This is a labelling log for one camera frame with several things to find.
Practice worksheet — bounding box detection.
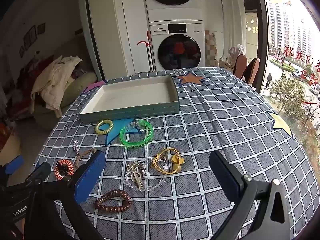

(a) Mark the orange white braided hair tie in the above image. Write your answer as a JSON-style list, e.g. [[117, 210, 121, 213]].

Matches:
[[54, 159, 75, 181]]

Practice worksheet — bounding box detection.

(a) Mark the clear crystal bead bracelet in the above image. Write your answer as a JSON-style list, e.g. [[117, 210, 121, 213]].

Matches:
[[123, 174, 167, 193]]

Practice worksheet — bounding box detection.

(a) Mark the checked hanging towel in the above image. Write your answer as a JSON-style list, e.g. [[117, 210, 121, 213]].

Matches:
[[204, 30, 218, 68]]

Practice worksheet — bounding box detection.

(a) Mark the beige jacket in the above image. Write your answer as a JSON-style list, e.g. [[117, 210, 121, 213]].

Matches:
[[31, 55, 83, 118]]

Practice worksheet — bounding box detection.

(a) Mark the cardboard box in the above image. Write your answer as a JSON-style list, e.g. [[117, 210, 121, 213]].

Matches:
[[0, 131, 22, 160]]

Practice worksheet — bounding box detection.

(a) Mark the silver charm keychain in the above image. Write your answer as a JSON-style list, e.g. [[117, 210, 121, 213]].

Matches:
[[125, 160, 151, 188]]

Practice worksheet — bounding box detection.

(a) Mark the white front-load washing machine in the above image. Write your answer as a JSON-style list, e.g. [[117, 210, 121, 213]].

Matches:
[[149, 21, 206, 72]]

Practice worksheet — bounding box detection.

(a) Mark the grey-green shallow tray box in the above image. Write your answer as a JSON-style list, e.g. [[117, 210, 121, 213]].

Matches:
[[80, 74, 180, 123]]

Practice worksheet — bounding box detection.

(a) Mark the orange star sticker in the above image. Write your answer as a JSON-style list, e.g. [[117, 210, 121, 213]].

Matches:
[[173, 71, 207, 87]]

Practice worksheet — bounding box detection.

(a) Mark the cream sofa cushion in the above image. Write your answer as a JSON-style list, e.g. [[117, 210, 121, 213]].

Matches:
[[34, 71, 98, 130]]

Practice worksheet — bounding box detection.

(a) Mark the purple star sticker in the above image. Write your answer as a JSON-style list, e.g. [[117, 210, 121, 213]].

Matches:
[[83, 81, 107, 93]]

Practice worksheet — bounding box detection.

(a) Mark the brown chair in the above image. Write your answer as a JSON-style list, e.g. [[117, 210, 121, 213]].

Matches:
[[233, 54, 248, 80], [244, 58, 260, 87]]

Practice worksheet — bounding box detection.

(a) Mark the yellow cord flower hair tie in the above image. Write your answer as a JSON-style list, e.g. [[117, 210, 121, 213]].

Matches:
[[152, 147, 187, 176]]

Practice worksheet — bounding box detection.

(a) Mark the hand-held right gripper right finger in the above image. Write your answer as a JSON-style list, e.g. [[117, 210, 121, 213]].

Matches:
[[209, 151, 290, 240]]

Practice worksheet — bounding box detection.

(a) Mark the white stacked dryer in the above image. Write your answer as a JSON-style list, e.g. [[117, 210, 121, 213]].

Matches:
[[142, 0, 203, 22]]

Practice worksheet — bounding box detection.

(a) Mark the cream cloth on chair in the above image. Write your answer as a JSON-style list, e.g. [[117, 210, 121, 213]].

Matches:
[[219, 44, 246, 68]]

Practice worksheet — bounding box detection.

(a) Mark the yellow-green spiral hair tie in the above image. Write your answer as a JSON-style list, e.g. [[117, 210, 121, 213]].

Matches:
[[95, 120, 114, 134]]

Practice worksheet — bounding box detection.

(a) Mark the blue star sticker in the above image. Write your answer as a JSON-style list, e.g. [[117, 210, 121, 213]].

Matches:
[[104, 117, 141, 146]]

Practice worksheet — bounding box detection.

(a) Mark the red handled mop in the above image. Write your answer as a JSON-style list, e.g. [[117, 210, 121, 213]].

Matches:
[[137, 31, 154, 72]]

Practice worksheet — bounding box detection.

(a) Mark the large framed wall picture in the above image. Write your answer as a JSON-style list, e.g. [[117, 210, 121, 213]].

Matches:
[[23, 25, 38, 47]]

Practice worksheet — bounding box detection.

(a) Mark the green translucent bangle bracelet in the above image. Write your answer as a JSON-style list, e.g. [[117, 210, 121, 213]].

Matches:
[[119, 119, 154, 149]]

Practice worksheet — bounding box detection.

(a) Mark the copper brown spiral hair tie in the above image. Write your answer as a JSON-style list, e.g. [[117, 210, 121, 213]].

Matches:
[[94, 189, 132, 213]]

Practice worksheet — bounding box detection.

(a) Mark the white tall cabinet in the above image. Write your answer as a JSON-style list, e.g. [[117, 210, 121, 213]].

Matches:
[[85, 0, 150, 80]]

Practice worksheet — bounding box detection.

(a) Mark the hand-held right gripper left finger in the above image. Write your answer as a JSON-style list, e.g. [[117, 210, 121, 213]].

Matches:
[[32, 151, 106, 240]]

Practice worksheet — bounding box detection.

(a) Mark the yellow star sticker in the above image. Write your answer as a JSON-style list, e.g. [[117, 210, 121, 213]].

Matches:
[[266, 110, 293, 138]]

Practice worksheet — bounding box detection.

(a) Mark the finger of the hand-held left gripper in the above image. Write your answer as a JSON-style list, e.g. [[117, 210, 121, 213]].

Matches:
[[0, 155, 24, 180], [24, 162, 52, 184]]

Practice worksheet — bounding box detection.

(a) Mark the grey checked tablecloth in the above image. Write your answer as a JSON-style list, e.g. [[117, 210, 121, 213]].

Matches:
[[34, 67, 316, 240]]

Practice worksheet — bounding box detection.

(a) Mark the red cloth pile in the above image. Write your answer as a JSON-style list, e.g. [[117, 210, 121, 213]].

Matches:
[[17, 57, 54, 88]]

